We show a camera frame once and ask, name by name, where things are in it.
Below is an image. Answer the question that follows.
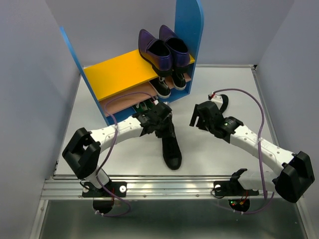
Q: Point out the black sneaker orange sole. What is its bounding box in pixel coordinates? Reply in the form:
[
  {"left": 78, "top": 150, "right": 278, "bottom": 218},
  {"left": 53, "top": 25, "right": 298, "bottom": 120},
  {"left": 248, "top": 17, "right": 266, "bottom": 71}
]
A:
[{"left": 150, "top": 77, "right": 171, "bottom": 99}]

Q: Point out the black white-laced sneaker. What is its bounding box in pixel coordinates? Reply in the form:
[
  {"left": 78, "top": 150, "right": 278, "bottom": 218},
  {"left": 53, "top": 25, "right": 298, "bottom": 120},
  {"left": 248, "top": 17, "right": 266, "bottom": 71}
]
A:
[{"left": 171, "top": 71, "right": 186, "bottom": 91}]

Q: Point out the all-black lace sneaker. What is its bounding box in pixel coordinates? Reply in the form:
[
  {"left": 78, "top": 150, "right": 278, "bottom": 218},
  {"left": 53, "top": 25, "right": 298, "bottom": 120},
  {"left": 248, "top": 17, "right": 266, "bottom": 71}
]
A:
[{"left": 156, "top": 119, "right": 182, "bottom": 170}]

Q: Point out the purple loafer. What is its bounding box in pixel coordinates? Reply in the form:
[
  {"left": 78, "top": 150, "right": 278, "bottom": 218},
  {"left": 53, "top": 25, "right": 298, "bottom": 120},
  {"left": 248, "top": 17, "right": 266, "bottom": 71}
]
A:
[
  {"left": 138, "top": 29, "right": 173, "bottom": 77},
  {"left": 159, "top": 25, "right": 190, "bottom": 74}
]

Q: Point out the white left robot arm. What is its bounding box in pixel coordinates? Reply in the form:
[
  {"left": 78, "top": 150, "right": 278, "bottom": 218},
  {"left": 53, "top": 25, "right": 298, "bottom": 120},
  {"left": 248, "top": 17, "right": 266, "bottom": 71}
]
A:
[{"left": 62, "top": 102, "right": 172, "bottom": 196}]

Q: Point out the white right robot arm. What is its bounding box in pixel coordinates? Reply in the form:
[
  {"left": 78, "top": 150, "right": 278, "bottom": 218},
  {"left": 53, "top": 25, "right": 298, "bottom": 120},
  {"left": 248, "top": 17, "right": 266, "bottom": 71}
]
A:
[{"left": 190, "top": 101, "right": 315, "bottom": 203}]

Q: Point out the all-black slip-on shoe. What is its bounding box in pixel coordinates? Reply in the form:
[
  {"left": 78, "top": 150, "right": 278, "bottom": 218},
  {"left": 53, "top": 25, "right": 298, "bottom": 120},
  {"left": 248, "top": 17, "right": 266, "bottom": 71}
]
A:
[{"left": 218, "top": 94, "right": 229, "bottom": 114}]

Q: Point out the pink middle shelf board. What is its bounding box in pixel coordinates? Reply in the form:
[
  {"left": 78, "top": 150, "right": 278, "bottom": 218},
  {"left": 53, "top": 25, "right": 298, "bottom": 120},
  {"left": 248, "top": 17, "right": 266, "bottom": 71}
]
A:
[{"left": 99, "top": 73, "right": 192, "bottom": 117}]

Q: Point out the yellow top shelf board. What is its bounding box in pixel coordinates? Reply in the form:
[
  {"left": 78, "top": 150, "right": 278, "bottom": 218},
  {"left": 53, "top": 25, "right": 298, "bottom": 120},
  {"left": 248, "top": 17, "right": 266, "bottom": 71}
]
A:
[{"left": 83, "top": 49, "right": 196, "bottom": 102}]

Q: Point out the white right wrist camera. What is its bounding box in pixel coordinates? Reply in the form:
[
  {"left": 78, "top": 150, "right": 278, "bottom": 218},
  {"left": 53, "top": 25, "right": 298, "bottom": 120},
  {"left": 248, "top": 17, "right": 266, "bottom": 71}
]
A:
[{"left": 208, "top": 92, "right": 223, "bottom": 105}]

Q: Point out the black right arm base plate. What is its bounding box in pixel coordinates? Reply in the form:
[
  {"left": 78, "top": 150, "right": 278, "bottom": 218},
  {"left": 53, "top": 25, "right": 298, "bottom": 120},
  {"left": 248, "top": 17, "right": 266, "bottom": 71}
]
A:
[{"left": 212, "top": 181, "right": 259, "bottom": 197}]

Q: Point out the aluminium mounting rail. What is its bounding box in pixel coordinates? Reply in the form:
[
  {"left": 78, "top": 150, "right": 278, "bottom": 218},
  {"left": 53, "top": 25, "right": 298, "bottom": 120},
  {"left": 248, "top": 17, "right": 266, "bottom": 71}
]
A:
[{"left": 41, "top": 175, "right": 304, "bottom": 200}]

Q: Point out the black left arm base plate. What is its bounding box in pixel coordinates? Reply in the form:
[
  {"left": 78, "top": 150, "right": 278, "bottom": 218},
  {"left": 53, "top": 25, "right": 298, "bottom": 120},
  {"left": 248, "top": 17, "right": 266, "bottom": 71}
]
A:
[{"left": 80, "top": 181, "right": 127, "bottom": 198}]

